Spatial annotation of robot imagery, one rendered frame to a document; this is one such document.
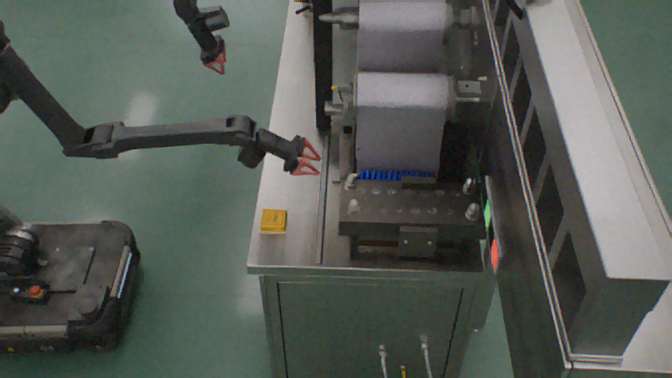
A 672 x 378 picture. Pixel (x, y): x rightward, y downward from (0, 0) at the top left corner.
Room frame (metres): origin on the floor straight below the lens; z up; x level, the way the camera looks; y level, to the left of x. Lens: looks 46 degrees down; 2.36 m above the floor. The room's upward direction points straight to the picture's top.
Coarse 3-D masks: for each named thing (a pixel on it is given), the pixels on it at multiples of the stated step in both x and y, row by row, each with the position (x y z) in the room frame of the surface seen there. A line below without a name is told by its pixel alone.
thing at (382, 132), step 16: (368, 112) 1.36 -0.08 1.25; (384, 112) 1.36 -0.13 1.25; (400, 112) 1.36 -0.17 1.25; (416, 112) 1.36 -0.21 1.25; (432, 112) 1.36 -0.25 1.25; (368, 128) 1.36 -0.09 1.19; (384, 128) 1.36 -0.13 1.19; (400, 128) 1.36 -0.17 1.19; (416, 128) 1.36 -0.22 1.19; (432, 128) 1.36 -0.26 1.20; (368, 144) 1.36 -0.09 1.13; (384, 144) 1.36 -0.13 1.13; (400, 144) 1.36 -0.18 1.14; (416, 144) 1.36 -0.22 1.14; (432, 144) 1.36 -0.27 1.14
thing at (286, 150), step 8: (296, 136) 1.41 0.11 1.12; (280, 144) 1.36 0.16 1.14; (288, 144) 1.37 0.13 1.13; (296, 144) 1.37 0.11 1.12; (272, 152) 1.35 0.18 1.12; (280, 152) 1.34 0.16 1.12; (288, 152) 1.35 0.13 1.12; (296, 152) 1.34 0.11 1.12; (288, 160) 1.34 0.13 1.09; (296, 160) 1.32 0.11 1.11; (288, 168) 1.32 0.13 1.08
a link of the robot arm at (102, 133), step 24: (0, 24) 1.39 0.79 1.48; (0, 48) 1.38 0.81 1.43; (0, 72) 1.34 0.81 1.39; (24, 72) 1.36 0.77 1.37; (24, 96) 1.34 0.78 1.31; (48, 96) 1.37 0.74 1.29; (48, 120) 1.34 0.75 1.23; (72, 120) 1.38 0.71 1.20; (72, 144) 1.34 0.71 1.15; (96, 144) 1.33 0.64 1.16
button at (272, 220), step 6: (264, 210) 1.30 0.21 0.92; (270, 210) 1.30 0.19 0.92; (276, 210) 1.30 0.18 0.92; (282, 210) 1.30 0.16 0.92; (264, 216) 1.28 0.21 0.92; (270, 216) 1.28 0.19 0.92; (276, 216) 1.28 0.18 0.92; (282, 216) 1.28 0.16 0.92; (264, 222) 1.26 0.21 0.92; (270, 222) 1.26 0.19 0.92; (276, 222) 1.26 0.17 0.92; (282, 222) 1.26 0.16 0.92; (264, 228) 1.24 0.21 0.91; (270, 228) 1.24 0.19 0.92; (276, 228) 1.24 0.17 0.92; (282, 228) 1.24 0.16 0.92
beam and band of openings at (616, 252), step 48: (528, 0) 1.22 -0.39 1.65; (528, 48) 1.10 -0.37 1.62; (576, 48) 1.05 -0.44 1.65; (528, 96) 1.14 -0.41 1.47; (576, 96) 0.90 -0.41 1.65; (528, 144) 0.98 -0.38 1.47; (576, 144) 0.78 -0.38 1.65; (528, 192) 0.87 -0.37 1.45; (576, 192) 0.69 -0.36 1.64; (624, 192) 0.68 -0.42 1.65; (576, 240) 0.64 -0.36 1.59; (624, 240) 0.59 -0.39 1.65; (576, 288) 0.65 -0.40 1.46; (624, 288) 0.53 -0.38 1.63; (576, 336) 0.54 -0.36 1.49; (624, 336) 0.53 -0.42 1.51
